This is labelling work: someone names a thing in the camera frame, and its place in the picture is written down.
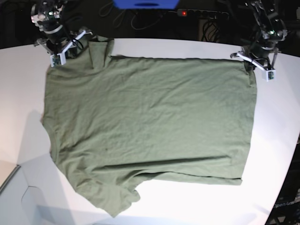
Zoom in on black power strip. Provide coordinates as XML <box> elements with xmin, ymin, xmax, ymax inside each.
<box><xmin>176</xmin><ymin>9</ymin><xmax>229</xmax><ymax>20</ymax></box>

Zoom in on green t-shirt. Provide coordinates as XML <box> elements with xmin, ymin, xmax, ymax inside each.
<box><xmin>42</xmin><ymin>38</ymin><xmax>257</xmax><ymax>217</ymax></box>

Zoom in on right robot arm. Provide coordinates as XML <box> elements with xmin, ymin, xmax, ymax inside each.
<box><xmin>31</xmin><ymin>0</ymin><xmax>93</xmax><ymax>67</ymax></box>

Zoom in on blue box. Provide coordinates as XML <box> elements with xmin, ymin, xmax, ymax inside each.
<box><xmin>113</xmin><ymin>0</ymin><xmax>179</xmax><ymax>9</ymax></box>

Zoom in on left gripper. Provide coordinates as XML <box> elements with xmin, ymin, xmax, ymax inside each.
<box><xmin>230</xmin><ymin>45</ymin><xmax>279</xmax><ymax>82</ymax></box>

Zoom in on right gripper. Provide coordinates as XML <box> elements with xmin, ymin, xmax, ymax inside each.
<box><xmin>34</xmin><ymin>28</ymin><xmax>93</xmax><ymax>67</ymax></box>

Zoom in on grey floor cables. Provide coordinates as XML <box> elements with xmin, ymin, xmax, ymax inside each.
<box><xmin>98</xmin><ymin>0</ymin><xmax>169</xmax><ymax>30</ymax></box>

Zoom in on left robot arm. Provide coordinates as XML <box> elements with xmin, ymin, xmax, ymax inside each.
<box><xmin>230</xmin><ymin>0</ymin><xmax>288</xmax><ymax>81</ymax></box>

